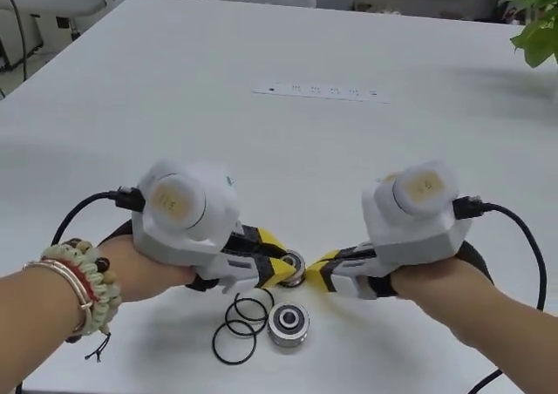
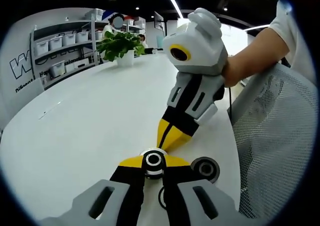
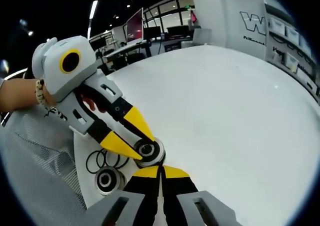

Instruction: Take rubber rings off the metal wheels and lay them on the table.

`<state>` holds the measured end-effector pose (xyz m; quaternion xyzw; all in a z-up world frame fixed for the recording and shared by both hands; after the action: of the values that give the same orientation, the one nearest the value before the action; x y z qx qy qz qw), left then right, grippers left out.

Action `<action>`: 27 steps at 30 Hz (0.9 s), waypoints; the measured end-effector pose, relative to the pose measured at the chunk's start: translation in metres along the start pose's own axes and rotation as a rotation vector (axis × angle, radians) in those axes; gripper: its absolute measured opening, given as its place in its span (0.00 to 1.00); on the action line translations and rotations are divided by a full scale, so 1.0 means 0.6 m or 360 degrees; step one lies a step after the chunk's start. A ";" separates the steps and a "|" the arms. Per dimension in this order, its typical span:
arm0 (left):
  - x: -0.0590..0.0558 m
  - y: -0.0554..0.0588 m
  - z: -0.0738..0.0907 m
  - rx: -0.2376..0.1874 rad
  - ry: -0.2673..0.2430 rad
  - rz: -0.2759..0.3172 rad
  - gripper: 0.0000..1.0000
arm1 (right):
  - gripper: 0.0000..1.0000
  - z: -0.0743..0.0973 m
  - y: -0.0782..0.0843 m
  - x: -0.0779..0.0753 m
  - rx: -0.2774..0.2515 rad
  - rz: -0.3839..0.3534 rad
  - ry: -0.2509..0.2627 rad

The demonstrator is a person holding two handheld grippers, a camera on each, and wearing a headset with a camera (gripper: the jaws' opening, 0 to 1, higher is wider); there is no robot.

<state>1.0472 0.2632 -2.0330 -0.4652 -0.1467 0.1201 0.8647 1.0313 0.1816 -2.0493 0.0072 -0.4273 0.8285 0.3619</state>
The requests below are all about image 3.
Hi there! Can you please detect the metal wheel with black ring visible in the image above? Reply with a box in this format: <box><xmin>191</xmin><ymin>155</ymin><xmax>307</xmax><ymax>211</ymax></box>
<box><xmin>133</xmin><ymin>137</ymin><xmax>166</xmax><ymax>169</ymax></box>
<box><xmin>93</xmin><ymin>165</ymin><xmax>128</xmax><ymax>197</ymax></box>

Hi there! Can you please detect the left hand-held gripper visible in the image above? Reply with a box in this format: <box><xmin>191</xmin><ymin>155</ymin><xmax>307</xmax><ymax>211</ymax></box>
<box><xmin>31</xmin><ymin>35</ymin><xmax>158</xmax><ymax>161</ymax></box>

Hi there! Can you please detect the red tinted screen panel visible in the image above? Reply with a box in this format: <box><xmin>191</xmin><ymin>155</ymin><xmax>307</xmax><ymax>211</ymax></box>
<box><xmin>125</xmin><ymin>8</ymin><xmax>145</xmax><ymax>44</ymax></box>

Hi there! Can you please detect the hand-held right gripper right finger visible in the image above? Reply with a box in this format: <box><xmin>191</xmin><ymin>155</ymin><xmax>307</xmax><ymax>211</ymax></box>
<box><xmin>161</xmin><ymin>165</ymin><xmax>243</xmax><ymax>226</ymax></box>

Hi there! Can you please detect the white table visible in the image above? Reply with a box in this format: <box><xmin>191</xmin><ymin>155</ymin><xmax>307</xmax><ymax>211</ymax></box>
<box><xmin>73</xmin><ymin>43</ymin><xmax>320</xmax><ymax>226</ymax></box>

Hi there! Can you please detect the long ceiling light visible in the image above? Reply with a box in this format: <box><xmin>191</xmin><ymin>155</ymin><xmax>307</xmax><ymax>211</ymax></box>
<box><xmin>86</xmin><ymin>0</ymin><xmax>99</xmax><ymax>40</ymax></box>

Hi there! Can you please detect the office desk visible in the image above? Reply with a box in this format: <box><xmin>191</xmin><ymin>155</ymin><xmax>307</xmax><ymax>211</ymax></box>
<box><xmin>101</xmin><ymin>38</ymin><xmax>152</xmax><ymax>71</ymax></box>

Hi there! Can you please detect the person's left forearm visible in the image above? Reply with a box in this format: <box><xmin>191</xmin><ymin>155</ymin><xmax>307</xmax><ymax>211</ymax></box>
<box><xmin>0</xmin><ymin>77</ymin><xmax>57</xmax><ymax>112</ymax></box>

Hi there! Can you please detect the beaded wrist bracelet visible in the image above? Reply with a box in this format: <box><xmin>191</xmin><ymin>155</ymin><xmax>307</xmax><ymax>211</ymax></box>
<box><xmin>34</xmin><ymin>78</ymin><xmax>69</xmax><ymax>122</ymax></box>

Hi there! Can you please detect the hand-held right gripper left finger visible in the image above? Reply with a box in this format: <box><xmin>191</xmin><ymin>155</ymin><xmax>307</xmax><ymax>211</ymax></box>
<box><xmin>86</xmin><ymin>165</ymin><xmax>161</xmax><ymax>226</ymax></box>

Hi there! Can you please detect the shelf with storage bins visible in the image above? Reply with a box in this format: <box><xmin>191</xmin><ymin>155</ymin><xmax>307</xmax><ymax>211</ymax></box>
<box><xmin>264</xmin><ymin>2</ymin><xmax>320</xmax><ymax>97</ymax></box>

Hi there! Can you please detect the black rubber ring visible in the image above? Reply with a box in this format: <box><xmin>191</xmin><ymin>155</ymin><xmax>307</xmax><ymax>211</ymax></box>
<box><xmin>114</xmin><ymin>154</ymin><xmax>129</xmax><ymax>170</ymax></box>
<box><xmin>85</xmin><ymin>150</ymin><xmax>106</xmax><ymax>175</ymax></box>
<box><xmin>95</xmin><ymin>148</ymin><xmax>121</xmax><ymax>169</ymax></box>

